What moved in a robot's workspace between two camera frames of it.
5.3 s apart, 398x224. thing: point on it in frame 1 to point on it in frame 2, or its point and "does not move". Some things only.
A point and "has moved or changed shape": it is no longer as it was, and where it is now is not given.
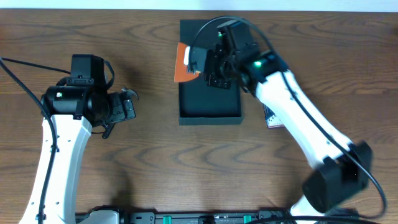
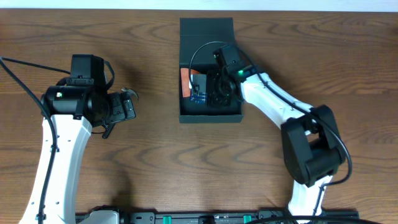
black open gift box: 200,104 does not move
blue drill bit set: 272,122 has moved or changed shape
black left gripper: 125,108 does not move
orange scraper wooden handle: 181,74 to 185,73
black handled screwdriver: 109,127 does not move
